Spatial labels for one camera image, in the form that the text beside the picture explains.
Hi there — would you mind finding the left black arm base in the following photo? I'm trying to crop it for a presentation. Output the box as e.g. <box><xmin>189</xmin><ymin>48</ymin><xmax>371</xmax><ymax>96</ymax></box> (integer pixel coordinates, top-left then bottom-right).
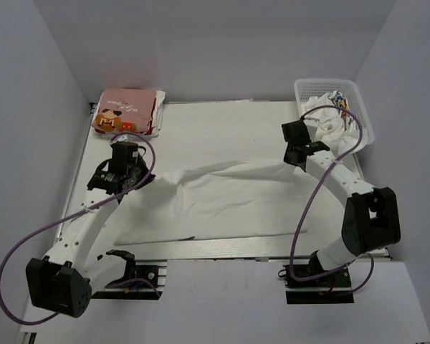
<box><xmin>92</xmin><ymin>261</ymin><xmax>167</xmax><ymax>301</ymax></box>

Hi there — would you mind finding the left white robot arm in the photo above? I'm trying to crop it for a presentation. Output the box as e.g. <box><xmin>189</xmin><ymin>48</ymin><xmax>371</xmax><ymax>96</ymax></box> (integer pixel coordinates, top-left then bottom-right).
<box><xmin>25</xmin><ymin>142</ymin><xmax>154</xmax><ymax>317</ymax></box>

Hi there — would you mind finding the pink folded t shirt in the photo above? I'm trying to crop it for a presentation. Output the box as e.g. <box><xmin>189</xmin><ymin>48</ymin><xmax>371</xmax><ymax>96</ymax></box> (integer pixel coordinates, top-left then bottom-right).
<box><xmin>91</xmin><ymin>87</ymin><xmax>157</xmax><ymax>135</ymax></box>

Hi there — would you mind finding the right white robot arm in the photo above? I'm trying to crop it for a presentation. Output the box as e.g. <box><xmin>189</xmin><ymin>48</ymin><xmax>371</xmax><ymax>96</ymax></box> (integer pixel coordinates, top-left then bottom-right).
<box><xmin>282</xmin><ymin>120</ymin><xmax>401</xmax><ymax>286</ymax></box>

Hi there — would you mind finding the crumpled white shirt in basket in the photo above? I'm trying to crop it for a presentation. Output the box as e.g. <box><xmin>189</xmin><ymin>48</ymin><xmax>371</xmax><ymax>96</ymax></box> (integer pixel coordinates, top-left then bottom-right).
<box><xmin>301</xmin><ymin>90</ymin><xmax>359</xmax><ymax>156</ymax></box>

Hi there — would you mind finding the white plastic basket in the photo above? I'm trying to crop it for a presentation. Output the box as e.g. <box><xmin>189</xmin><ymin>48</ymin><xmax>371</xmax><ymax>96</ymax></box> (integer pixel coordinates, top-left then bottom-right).
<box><xmin>294</xmin><ymin>78</ymin><xmax>375</xmax><ymax>153</ymax></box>

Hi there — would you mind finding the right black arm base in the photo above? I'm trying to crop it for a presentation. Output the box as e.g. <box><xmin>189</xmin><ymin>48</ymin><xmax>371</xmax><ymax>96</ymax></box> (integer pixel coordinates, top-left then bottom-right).
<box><xmin>277</xmin><ymin>265</ymin><xmax>354</xmax><ymax>305</ymax></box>

